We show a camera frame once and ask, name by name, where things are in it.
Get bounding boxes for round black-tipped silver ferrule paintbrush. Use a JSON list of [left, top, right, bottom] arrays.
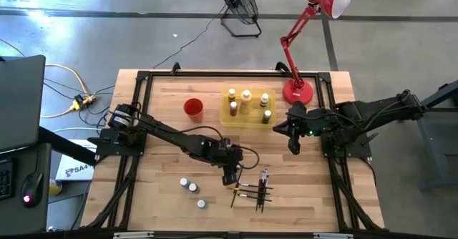
[[238, 193, 274, 203]]

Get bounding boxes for black computer mouse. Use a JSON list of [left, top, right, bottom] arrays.
[[20, 172, 44, 208]]

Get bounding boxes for black desk beam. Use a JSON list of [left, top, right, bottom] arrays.
[[37, 126, 97, 167]]

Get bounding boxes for yellow extension cable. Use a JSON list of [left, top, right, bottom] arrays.
[[39, 62, 97, 120]]

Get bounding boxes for silver ferrule black paintbrush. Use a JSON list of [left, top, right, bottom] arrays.
[[238, 182, 274, 190]]

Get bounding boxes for red plastic cup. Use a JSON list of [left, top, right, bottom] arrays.
[[182, 97, 205, 124]]

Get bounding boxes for large yellow paint bottle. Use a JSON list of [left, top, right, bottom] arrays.
[[239, 89, 253, 114]]

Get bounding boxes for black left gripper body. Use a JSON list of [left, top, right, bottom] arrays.
[[209, 138, 245, 187]]

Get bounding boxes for black floor fan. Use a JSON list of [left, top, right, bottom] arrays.
[[215, 0, 263, 39]]

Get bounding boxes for black-handled paintbrush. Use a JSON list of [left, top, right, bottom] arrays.
[[261, 174, 270, 214], [255, 169, 265, 213], [258, 169, 268, 213]]

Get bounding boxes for yellow cable connector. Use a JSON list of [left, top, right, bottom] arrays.
[[69, 94, 97, 112]]

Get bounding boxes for grey computer monitor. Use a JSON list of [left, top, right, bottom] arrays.
[[0, 54, 47, 153]]

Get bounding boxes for black fan power cable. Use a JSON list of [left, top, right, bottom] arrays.
[[152, 4, 228, 69]]

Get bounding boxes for grey metal bench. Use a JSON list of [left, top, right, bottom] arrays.
[[394, 78, 458, 193]]

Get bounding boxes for silver metal bracket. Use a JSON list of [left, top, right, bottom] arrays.
[[313, 232, 354, 239], [112, 231, 155, 239]]

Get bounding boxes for gold ferrule paintbrush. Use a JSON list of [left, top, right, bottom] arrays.
[[226, 186, 272, 195]]

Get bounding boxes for black desk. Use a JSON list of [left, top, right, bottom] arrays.
[[0, 142, 53, 233]]

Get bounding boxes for red desk lamp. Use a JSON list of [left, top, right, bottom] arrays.
[[280, 0, 354, 107]]

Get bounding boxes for black keyboard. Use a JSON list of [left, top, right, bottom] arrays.
[[0, 159, 15, 200]]

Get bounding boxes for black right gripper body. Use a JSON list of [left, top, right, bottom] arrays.
[[288, 101, 318, 156]]

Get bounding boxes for translucent yellow plastic tray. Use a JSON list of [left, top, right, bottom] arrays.
[[219, 87, 277, 129]]

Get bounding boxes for white cardboard box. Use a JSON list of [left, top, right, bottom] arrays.
[[54, 138, 98, 182]]

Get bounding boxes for small yellow round container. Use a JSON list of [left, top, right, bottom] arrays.
[[49, 179, 64, 197]]

